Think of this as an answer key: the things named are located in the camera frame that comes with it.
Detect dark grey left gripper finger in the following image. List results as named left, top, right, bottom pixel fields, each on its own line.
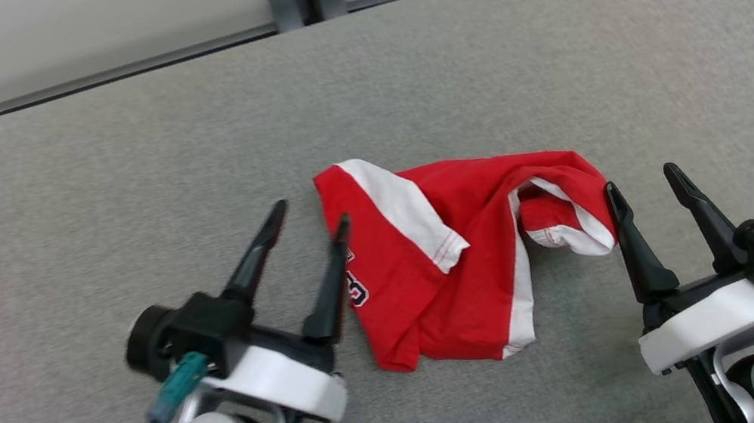
left=207, top=197, right=304, bottom=308
left=283, top=212, right=371, bottom=348

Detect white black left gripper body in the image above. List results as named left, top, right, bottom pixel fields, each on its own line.
left=202, top=310, right=353, bottom=423

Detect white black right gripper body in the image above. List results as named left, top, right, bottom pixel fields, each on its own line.
left=629, top=267, right=754, bottom=379

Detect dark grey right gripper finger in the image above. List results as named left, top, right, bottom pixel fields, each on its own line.
left=662, top=153, right=750, bottom=282
left=604, top=173, right=684, bottom=309

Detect red white basketball shorts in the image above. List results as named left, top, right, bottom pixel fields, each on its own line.
left=311, top=118, right=635, bottom=386

